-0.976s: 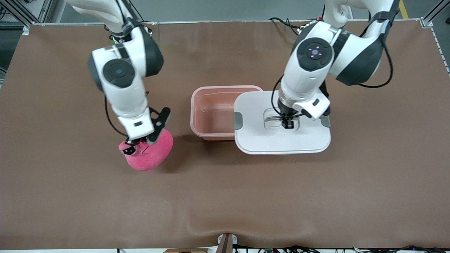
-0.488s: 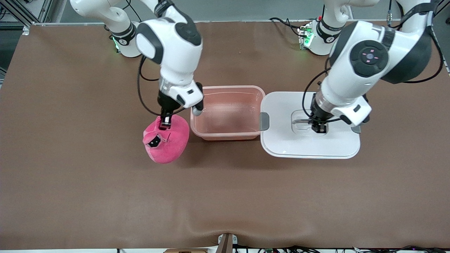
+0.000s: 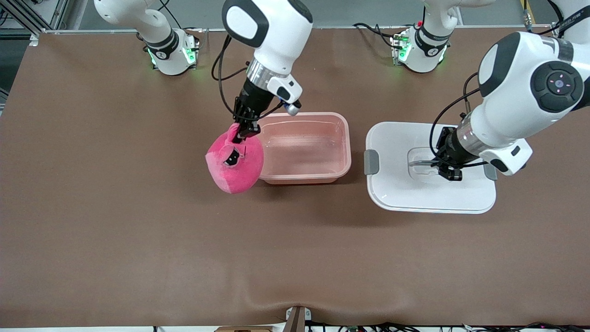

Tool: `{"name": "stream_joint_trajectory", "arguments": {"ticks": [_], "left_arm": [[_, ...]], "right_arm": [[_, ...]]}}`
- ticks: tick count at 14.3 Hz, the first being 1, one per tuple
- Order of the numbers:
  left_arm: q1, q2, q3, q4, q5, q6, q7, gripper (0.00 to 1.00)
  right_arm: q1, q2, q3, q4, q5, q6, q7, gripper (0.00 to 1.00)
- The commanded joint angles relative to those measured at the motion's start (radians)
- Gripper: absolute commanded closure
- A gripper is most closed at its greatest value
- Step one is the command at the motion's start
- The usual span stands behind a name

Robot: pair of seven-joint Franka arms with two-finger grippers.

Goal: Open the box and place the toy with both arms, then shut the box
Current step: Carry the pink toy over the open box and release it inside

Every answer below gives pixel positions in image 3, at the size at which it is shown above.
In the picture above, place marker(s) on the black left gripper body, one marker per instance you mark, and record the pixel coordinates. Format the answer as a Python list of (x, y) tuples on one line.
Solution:
[(452, 146)]

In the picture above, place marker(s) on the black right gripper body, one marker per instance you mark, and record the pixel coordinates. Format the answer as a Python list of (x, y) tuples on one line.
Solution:
[(253, 100)]

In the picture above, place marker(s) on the pink plush toy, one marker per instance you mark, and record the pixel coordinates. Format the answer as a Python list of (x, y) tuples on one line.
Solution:
[(239, 175)]

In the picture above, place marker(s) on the white box lid grey clips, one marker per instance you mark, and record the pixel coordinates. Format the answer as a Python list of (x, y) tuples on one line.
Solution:
[(396, 193)]

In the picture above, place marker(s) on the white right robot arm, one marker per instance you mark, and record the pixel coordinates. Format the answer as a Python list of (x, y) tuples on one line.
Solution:
[(276, 37)]

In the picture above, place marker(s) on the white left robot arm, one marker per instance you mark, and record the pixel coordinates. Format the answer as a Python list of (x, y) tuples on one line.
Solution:
[(521, 74)]

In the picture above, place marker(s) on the pink plastic storage box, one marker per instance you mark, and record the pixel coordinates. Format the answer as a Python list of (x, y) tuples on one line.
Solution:
[(304, 152)]

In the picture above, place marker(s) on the brown table mat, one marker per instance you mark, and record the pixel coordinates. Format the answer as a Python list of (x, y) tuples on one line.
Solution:
[(138, 230)]

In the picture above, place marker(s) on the brown cardboard piece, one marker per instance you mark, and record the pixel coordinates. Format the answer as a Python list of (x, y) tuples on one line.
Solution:
[(244, 329)]

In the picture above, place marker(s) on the brown camera mount post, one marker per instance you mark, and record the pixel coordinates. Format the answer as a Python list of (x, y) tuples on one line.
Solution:
[(297, 320)]

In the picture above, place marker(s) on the aluminium frame with diagonal struts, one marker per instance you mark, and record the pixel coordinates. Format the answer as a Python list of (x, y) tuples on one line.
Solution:
[(27, 14)]

